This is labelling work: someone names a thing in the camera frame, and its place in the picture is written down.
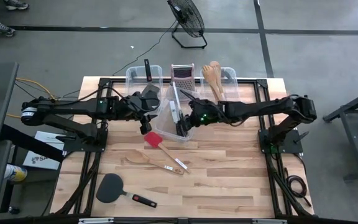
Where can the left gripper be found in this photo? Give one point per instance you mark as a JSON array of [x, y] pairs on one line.
[[123, 109]]

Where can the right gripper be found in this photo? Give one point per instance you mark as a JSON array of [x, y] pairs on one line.
[[207, 110]]

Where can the black square turner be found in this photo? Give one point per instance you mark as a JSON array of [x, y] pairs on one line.
[[148, 70], [146, 128]]

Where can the wooden spoon with white label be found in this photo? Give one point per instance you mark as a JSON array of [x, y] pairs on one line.
[[137, 158]]

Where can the wooden spork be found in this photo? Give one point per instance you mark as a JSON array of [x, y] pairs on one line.
[[208, 73]]

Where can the black round turner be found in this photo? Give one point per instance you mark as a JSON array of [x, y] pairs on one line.
[[109, 188]]

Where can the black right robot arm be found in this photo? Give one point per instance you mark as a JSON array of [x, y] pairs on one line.
[[259, 109]]

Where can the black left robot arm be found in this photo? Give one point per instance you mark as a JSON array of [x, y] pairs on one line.
[[67, 107]]

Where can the clear plastic bin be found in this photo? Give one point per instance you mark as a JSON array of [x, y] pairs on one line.
[[163, 124], [232, 90], [134, 90]]

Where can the metal box grater pink trim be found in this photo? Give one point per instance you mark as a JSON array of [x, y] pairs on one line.
[[182, 82]]

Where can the black floor fan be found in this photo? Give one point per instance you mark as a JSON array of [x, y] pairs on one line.
[[186, 15]]

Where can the black diagonal beam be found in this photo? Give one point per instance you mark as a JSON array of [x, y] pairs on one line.
[[42, 151]]

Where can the white printed paper box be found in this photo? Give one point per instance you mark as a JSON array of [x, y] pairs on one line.
[[39, 160]]

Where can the yellow blue spray can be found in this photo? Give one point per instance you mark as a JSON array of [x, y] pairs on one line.
[[15, 173]]

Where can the person's shoe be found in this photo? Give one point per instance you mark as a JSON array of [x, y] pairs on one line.
[[3, 28], [15, 4]]

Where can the small black caster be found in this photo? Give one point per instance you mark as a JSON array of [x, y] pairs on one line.
[[14, 210]]

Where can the black metal stand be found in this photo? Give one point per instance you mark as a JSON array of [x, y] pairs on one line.
[[357, 143]]

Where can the black aluminium table frame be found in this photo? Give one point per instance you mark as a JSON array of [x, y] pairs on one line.
[[103, 82]]

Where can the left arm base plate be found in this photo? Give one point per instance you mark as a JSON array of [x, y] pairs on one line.
[[73, 147]]

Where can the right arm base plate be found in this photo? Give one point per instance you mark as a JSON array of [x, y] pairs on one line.
[[294, 146]]

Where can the silver bracket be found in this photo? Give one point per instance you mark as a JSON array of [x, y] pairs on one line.
[[269, 221], [96, 220]]

